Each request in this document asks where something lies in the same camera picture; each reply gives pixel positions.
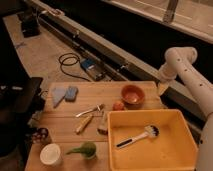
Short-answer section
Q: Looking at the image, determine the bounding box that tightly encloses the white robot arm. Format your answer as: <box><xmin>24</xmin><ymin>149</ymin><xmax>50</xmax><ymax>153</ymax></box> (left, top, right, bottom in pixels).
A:
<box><xmin>158</xmin><ymin>47</ymin><xmax>213</xmax><ymax>171</ymax></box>

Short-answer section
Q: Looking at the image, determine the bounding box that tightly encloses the red bowl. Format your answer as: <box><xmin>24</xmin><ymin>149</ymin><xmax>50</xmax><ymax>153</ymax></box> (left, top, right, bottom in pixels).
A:
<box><xmin>121</xmin><ymin>85</ymin><xmax>145</xmax><ymax>105</ymax></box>

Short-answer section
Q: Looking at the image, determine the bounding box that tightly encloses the white dish brush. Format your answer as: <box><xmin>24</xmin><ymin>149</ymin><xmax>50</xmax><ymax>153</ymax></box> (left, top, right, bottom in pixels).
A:
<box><xmin>116</xmin><ymin>125</ymin><xmax>159</xmax><ymax>148</ymax></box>

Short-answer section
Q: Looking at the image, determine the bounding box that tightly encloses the orange tomato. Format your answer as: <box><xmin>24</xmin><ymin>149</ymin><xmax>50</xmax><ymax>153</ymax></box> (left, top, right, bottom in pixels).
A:
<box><xmin>113</xmin><ymin>101</ymin><xmax>125</xmax><ymax>111</ymax></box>

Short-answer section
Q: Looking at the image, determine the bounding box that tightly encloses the yellow plastic tub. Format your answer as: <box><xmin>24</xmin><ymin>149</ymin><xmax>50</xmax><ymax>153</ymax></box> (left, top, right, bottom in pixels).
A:
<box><xmin>108</xmin><ymin>109</ymin><xmax>198</xmax><ymax>171</ymax></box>

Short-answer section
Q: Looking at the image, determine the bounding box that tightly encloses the blue electronic box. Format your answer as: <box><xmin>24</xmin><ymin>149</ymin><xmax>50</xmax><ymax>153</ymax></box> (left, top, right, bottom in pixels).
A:
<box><xmin>80</xmin><ymin>59</ymin><xmax>105</xmax><ymax>81</ymax></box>

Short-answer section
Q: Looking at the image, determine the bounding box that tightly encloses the wooden spatula block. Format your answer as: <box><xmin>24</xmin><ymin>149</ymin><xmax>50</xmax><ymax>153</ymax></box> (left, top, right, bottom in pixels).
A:
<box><xmin>97</xmin><ymin>111</ymin><xmax>109</xmax><ymax>136</ymax></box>

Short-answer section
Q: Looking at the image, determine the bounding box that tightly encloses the light blue folded cloth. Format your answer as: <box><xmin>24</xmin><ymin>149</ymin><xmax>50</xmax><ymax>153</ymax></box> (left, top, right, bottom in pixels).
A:
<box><xmin>51</xmin><ymin>87</ymin><xmax>66</xmax><ymax>108</ymax></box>

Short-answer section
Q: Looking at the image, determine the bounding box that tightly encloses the black stand at left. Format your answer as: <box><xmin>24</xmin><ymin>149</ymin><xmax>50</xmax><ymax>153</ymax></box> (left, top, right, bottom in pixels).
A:
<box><xmin>0</xmin><ymin>77</ymin><xmax>45</xmax><ymax>157</ymax></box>

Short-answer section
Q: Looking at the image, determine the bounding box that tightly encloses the black device on floor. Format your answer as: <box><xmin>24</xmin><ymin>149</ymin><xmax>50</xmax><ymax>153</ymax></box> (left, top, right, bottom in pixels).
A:
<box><xmin>18</xmin><ymin>11</ymin><xmax>40</xmax><ymax>38</ymax></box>

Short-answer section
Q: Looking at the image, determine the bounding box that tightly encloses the long metal rail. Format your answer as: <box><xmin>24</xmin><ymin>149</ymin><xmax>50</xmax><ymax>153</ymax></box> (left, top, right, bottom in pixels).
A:
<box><xmin>23</xmin><ymin>0</ymin><xmax>213</xmax><ymax>134</ymax></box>

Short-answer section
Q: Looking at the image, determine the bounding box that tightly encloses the wooden handled knife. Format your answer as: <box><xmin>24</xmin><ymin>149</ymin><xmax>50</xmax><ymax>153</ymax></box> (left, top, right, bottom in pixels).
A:
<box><xmin>75</xmin><ymin>114</ymin><xmax>93</xmax><ymax>134</ymax></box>

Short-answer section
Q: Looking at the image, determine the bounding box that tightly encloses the black coiled cable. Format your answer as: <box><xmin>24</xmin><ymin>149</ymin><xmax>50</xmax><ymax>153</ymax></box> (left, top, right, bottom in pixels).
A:
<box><xmin>58</xmin><ymin>52</ymin><xmax>92</xmax><ymax>83</ymax></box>

